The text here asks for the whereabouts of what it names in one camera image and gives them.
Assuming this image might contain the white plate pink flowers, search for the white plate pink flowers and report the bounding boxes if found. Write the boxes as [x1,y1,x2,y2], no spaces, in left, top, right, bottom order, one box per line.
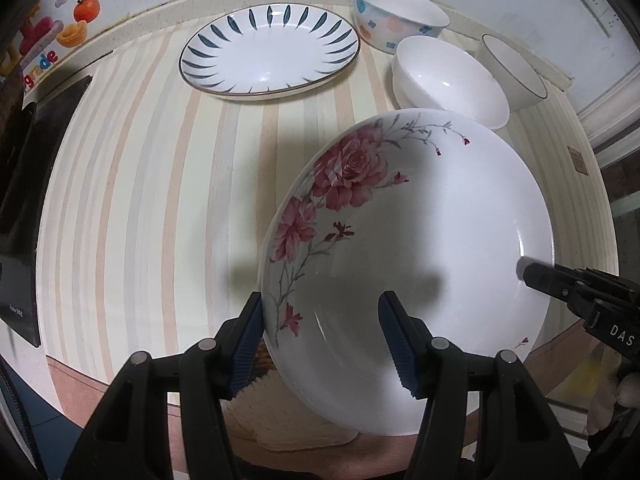
[258,108,554,436]

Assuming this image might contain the white bowl dark rim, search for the white bowl dark rim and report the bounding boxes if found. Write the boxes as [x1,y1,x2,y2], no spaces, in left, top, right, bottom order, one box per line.
[475,34,548,112]

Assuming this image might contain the plain white bowl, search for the plain white bowl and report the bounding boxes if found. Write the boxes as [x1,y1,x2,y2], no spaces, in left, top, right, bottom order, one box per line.
[392,36,510,130]

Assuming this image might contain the white plate blue leaf pattern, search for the white plate blue leaf pattern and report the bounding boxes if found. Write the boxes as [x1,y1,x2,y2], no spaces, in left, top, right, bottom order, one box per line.
[178,2,360,101]

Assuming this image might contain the white bowl coloured hearts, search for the white bowl coloured hearts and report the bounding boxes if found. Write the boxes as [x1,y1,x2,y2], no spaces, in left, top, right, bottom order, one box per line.
[352,0,450,54]

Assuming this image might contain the striped table cloth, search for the striped table cloth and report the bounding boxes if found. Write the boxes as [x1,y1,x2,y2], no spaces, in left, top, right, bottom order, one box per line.
[34,0,622,461]

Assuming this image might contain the black induction cooktop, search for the black induction cooktop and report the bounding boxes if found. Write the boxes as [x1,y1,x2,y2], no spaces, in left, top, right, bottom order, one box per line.
[1,76,91,347]

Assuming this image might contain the white wall socket right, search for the white wall socket right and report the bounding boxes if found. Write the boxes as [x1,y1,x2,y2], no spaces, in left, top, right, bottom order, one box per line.
[597,6,622,38]

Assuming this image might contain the colourful wall sticker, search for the colourful wall sticker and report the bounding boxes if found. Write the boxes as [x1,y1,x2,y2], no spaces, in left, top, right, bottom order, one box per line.
[1,0,102,93]

